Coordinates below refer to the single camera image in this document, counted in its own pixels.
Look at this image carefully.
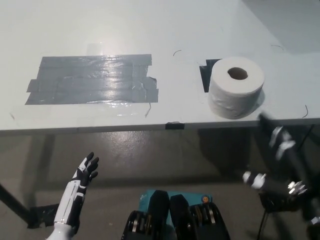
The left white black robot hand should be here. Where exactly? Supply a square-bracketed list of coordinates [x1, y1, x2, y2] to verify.
[53, 151, 100, 227]

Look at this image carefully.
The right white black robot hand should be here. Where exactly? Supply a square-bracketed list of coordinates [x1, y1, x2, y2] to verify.
[241, 112, 317, 225]

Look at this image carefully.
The white toilet paper roll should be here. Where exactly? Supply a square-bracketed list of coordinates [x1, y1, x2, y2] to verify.
[207, 56, 266, 120]

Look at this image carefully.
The black teal robot torso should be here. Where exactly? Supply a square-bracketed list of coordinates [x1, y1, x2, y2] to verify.
[121, 189, 231, 240]

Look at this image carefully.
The small black tape strip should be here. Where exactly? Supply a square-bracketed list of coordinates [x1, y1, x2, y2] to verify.
[165, 121, 186, 131]

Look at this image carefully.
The black tape square patch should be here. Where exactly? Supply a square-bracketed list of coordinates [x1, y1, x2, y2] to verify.
[199, 59, 223, 93]

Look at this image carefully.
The grey duct tape patch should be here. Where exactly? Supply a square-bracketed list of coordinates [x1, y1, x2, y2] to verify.
[24, 53, 160, 106]

